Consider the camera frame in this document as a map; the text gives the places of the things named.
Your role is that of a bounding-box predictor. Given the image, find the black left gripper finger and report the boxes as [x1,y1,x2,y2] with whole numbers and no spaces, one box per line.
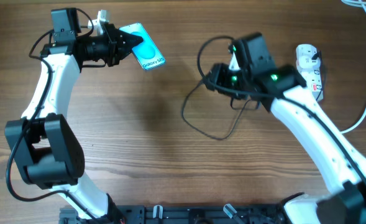
[119,47,132,61]
[119,29,144,50]

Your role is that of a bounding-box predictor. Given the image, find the white USB charger plug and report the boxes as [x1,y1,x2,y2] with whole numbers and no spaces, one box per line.
[296,55,321,72]

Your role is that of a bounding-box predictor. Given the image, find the white power strip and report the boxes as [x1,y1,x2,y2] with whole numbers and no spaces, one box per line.
[296,44,323,101]

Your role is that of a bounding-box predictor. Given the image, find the white cables at corner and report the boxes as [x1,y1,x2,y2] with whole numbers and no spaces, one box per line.
[340,0,366,11]

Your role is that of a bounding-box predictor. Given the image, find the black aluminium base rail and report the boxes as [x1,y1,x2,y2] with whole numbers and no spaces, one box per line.
[58,204,288,224]

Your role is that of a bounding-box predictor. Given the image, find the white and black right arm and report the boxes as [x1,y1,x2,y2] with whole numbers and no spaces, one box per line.
[203,33,366,223]

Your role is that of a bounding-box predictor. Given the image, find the black right camera cable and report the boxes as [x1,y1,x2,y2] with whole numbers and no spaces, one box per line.
[196,35,366,218]

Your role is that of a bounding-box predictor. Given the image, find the teal screen Galaxy smartphone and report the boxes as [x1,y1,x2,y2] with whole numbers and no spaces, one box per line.
[119,23,166,70]

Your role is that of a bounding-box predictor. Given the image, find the black USB charging cable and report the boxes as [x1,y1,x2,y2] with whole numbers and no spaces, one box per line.
[181,49,326,141]

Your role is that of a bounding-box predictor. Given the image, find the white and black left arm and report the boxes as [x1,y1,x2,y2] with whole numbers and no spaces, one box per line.
[4,7,143,223]

